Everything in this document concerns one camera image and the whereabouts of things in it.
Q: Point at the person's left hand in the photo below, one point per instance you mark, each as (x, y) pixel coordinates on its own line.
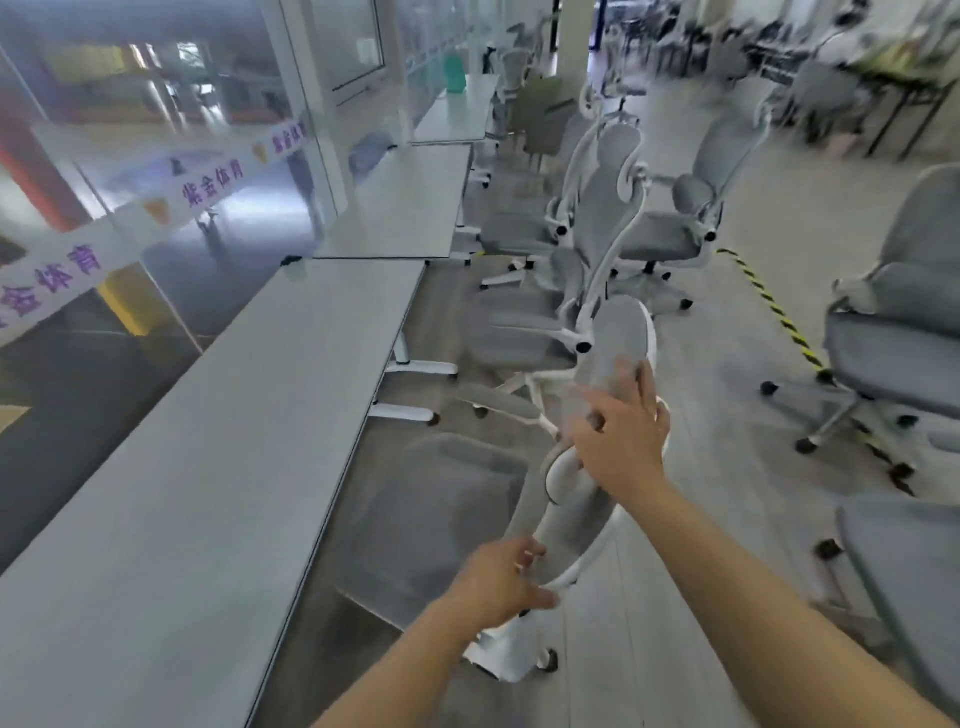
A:
(502, 581)

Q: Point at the person's right hand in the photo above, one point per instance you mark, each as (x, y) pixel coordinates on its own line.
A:
(626, 450)

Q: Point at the person's right forearm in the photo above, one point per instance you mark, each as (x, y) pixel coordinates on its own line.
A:
(750, 600)

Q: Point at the person's left forearm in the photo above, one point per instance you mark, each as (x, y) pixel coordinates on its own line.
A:
(390, 675)

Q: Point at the black yellow floor tape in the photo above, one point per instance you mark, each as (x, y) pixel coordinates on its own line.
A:
(772, 304)

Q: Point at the white swivel chair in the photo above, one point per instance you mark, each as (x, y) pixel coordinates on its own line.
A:
(622, 90)

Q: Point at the green cylindrical container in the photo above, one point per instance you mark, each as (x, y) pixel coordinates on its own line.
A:
(455, 75)

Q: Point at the white printed window strip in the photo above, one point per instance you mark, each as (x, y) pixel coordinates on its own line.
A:
(214, 184)

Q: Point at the white framed window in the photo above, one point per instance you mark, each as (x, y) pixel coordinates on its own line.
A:
(349, 37)

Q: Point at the row of red yellow pillars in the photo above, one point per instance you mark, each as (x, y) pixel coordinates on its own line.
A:
(37, 172)

